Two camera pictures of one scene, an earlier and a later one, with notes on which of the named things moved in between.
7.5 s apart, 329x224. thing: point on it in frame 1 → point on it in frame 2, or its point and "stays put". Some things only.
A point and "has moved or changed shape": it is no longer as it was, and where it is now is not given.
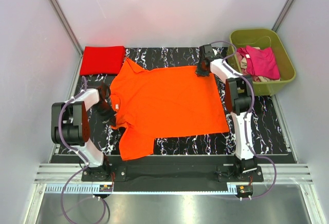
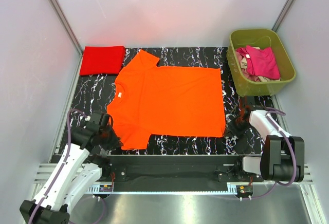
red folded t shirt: x=103 y=60 stays put
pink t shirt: x=261 y=62 stays put
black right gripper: x=202 y=69 → x=236 y=123
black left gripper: x=107 y=112 → x=108 y=136
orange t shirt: x=165 y=103 has moved or changed shape
